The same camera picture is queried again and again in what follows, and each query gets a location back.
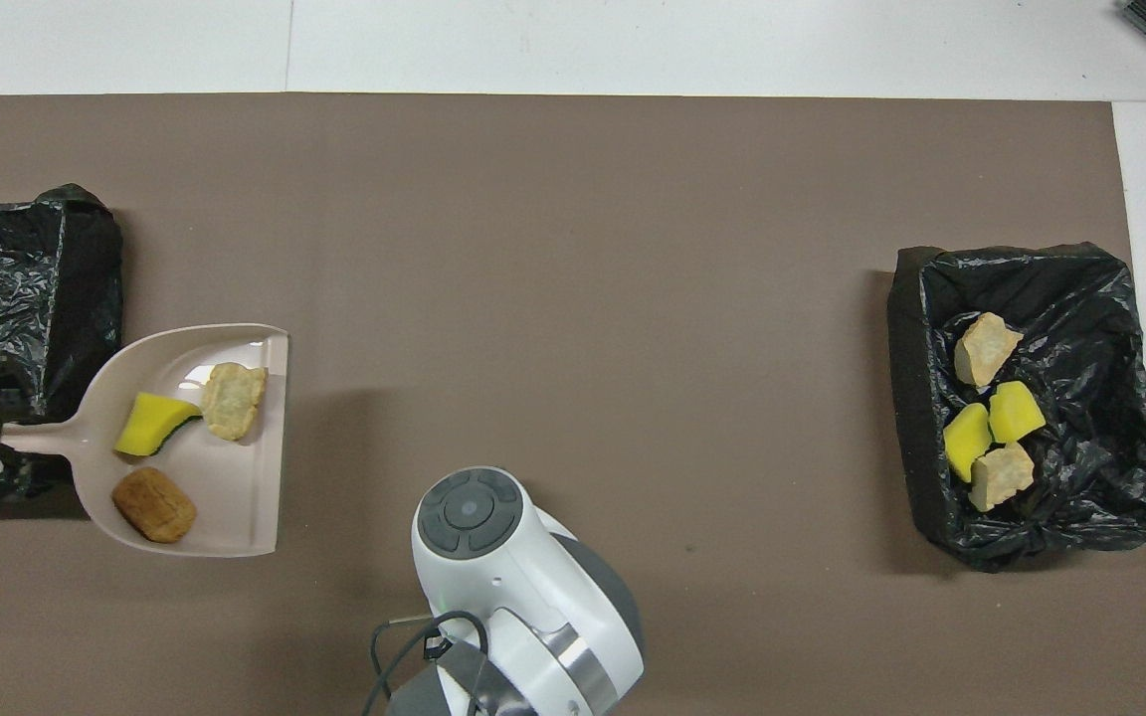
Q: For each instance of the thin green yellow sponge scrap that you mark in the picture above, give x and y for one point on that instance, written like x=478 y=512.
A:
x=145 y=426

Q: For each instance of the brown oval bread roll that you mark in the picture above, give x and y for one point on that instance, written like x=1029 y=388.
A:
x=155 y=505

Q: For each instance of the pale bread piece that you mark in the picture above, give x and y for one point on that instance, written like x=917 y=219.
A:
x=233 y=398

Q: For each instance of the beige plastic dustpan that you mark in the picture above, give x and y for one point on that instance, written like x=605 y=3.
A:
x=235 y=477

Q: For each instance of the thick yellow green sponge chunk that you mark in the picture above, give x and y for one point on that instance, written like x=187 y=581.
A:
x=968 y=443

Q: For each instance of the striped croissant piece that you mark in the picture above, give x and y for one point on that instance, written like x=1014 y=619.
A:
x=986 y=350

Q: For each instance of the pale bread chunk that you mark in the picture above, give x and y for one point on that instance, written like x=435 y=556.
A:
x=1001 y=477

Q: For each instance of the yellow notched sponge piece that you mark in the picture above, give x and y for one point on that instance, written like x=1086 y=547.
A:
x=1018 y=411

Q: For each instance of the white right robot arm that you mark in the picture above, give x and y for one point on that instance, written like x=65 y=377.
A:
x=493 y=557

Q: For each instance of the brown table mat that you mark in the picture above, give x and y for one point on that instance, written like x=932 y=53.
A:
x=633 y=149

